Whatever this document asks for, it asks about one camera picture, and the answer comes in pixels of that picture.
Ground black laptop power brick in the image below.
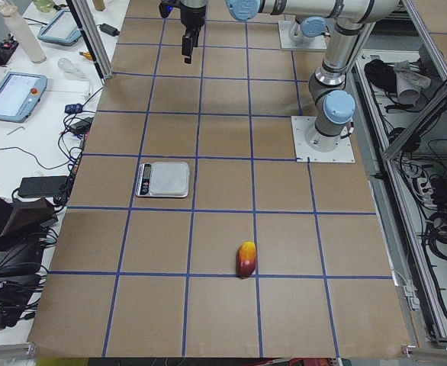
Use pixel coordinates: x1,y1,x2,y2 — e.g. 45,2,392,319
18,175,68,198

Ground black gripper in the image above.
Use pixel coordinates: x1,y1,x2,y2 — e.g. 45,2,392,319
180,0,207,64

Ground aluminium frame post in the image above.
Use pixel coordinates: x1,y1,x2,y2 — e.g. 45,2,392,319
66,0,113,80

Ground red yellow mango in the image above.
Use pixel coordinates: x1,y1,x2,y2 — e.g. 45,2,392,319
236,241,256,278

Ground clear light bulb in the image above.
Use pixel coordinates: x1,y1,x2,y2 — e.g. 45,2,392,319
57,58,86,79

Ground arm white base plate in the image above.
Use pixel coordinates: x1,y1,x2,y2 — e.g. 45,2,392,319
278,21,326,52
291,116,355,163

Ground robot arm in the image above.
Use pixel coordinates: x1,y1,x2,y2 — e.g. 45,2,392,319
288,16,326,43
226,1,398,152

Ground far teach pendant tablet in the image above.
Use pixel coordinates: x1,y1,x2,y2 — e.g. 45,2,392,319
37,9,82,46

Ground teach pendant tablet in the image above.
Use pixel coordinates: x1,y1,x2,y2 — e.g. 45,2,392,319
0,72,47,123
37,9,82,46

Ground black power adapter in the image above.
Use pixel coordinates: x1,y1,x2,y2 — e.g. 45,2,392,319
98,23,120,37

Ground silver digital kitchen scale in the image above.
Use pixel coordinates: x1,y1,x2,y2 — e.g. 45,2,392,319
135,162,190,198

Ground near teach pendant tablet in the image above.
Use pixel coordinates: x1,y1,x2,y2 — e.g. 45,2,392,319
0,72,47,123

